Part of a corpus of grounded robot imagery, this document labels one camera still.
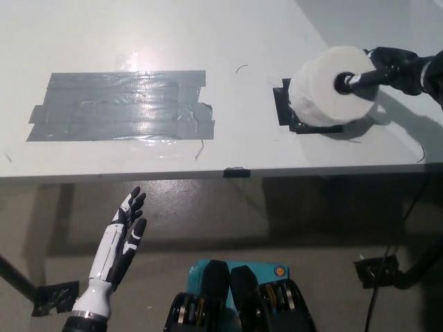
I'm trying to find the grey duct tape patch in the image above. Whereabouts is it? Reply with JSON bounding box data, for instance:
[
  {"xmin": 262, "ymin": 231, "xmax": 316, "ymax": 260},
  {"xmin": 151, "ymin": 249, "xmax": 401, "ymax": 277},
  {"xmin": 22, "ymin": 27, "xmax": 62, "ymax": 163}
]
[{"xmin": 26, "ymin": 70, "xmax": 217, "ymax": 143}]

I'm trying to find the small black tape strip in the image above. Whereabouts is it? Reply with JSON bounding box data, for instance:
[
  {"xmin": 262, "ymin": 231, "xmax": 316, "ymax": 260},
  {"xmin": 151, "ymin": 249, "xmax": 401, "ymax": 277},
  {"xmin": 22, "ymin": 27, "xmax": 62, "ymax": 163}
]
[{"xmin": 223, "ymin": 167, "xmax": 252, "ymax": 179}]

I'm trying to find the black table leg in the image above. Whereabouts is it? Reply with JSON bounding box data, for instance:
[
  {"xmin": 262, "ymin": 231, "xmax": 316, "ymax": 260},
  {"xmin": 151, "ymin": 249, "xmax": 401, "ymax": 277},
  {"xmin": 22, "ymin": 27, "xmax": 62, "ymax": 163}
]
[
  {"xmin": 395, "ymin": 247, "xmax": 443, "ymax": 291},
  {"xmin": 0, "ymin": 254, "xmax": 38, "ymax": 304}
]

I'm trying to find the black floor tape patch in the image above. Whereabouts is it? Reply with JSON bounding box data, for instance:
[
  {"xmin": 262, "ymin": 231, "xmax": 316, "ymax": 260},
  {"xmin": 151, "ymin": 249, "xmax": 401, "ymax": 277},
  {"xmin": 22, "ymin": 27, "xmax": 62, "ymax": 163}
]
[
  {"xmin": 31, "ymin": 280, "xmax": 81, "ymax": 317},
  {"xmin": 352, "ymin": 255, "xmax": 401, "ymax": 289}
]

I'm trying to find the black teal robot body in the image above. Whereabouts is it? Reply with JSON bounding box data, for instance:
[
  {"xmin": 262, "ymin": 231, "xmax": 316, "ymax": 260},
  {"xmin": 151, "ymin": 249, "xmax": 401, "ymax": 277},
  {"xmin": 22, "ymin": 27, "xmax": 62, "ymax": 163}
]
[{"xmin": 164, "ymin": 259, "xmax": 316, "ymax": 332}]

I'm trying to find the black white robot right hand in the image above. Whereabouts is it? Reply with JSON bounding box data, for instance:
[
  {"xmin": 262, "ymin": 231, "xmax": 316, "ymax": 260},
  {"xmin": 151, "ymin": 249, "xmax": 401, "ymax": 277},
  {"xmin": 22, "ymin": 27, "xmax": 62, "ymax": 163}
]
[{"xmin": 341, "ymin": 46, "xmax": 432, "ymax": 95}]

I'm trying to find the white toilet paper roll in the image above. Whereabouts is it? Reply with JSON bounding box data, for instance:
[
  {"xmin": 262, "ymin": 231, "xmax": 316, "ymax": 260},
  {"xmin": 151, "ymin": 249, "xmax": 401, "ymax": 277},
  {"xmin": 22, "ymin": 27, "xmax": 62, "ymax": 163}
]
[{"xmin": 288, "ymin": 46, "xmax": 381, "ymax": 129}]

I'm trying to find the black tape square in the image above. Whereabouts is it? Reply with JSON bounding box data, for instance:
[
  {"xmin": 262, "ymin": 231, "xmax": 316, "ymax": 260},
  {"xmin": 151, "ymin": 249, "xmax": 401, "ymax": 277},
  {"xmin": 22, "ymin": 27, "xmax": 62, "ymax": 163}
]
[{"xmin": 272, "ymin": 78, "xmax": 345, "ymax": 134}]

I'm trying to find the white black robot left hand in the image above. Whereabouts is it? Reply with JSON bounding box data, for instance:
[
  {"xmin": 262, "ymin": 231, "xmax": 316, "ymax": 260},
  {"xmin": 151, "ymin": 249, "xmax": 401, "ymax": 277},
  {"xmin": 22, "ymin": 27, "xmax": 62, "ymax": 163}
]
[{"xmin": 71, "ymin": 185, "xmax": 148, "ymax": 320}]

